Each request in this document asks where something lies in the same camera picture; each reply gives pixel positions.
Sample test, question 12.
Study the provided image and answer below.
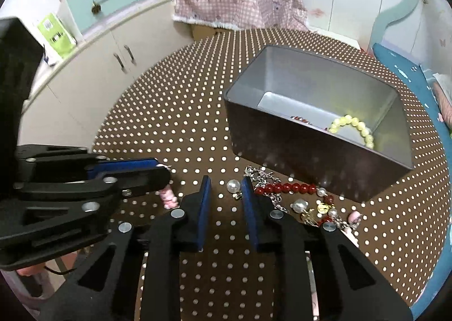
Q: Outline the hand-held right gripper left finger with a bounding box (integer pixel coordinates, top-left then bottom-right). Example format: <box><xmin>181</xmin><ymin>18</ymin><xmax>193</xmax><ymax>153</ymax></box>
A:
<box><xmin>40</xmin><ymin>176</ymin><xmax>212</xmax><ymax>321</ymax></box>

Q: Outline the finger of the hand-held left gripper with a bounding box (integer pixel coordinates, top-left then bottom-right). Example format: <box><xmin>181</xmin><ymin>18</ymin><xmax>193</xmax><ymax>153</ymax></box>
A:
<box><xmin>13</xmin><ymin>145</ymin><xmax>172</xmax><ymax>202</ymax></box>
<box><xmin>0</xmin><ymin>194</ymin><xmax>121</xmax><ymax>271</ymax></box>

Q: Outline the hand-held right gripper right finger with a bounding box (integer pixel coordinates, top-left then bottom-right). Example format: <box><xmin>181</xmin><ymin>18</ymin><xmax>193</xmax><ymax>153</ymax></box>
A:
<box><xmin>241</xmin><ymin>177</ymin><xmax>414</xmax><ymax>321</ymax></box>

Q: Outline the pink bead bracelet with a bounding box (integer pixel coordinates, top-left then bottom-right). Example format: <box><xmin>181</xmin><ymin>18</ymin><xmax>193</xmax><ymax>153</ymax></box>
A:
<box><xmin>160</xmin><ymin>185</ymin><xmax>179</xmax><ymax>210</ymax></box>

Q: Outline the red bead bracelet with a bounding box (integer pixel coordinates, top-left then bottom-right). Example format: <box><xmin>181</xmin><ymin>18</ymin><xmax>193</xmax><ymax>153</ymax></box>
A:
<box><xmin>254</xmin><ymin>183</ymin><xmax>335</xmax><ymax>227</ymax></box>

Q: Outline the gold charm pendant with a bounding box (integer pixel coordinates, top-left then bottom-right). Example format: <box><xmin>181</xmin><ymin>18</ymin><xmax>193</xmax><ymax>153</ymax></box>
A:
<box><xmin>301</xmin><ymin>203</ymin><xmax>331</xmax><ymax>226</ymax></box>

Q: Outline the black metal tin box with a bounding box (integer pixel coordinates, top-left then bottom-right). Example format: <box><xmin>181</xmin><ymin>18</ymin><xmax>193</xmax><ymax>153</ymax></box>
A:
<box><xmin>222</xmin><ymin>45</ymin><xmax>414</xmax><ymax>203</ymax></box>

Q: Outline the green packet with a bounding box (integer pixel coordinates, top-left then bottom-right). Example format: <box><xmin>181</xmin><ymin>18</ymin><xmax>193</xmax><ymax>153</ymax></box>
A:
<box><xmin>37</xmin><ymin>13</ymin><xmax>77</xmax><ymax>59</ymax></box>

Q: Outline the cream cabinet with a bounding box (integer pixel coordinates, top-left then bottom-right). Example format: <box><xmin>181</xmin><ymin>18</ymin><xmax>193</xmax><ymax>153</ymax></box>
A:
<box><xmin>18</xmin><ymin>0</ymin><xmax>195</xmax><ymax>154</ymax></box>

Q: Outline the pink quilt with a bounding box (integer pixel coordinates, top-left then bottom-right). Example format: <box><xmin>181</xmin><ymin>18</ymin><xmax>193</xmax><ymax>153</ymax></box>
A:
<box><xmin>431</xmin><ymin>73</ymin><xmax>452</xmax><ymax>122</ymax></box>

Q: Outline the yellow bead bracelet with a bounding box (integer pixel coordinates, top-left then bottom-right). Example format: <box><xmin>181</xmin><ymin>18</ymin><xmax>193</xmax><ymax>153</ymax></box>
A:
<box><xmin>328</xmin><ymin>115</ymin><xmax>375</xmax><ymax>150</ymax></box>

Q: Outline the teal bed frame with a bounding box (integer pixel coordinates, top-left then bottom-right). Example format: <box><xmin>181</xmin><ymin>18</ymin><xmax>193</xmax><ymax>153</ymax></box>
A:
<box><xmin>366</xmin><ymin>0</ymin><xmax>428</xmax><ymax>58</ymax></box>

